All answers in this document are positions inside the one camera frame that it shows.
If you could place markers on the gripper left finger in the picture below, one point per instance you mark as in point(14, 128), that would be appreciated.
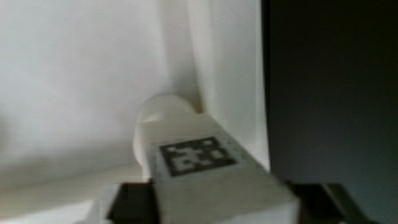
point(134, 209)

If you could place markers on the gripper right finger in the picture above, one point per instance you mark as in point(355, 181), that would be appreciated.
point(328, 204)

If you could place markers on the white leg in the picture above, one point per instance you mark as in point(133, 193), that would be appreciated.
point(216, 188)

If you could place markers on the white square tabletop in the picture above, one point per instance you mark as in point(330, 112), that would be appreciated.
point(95, 53)

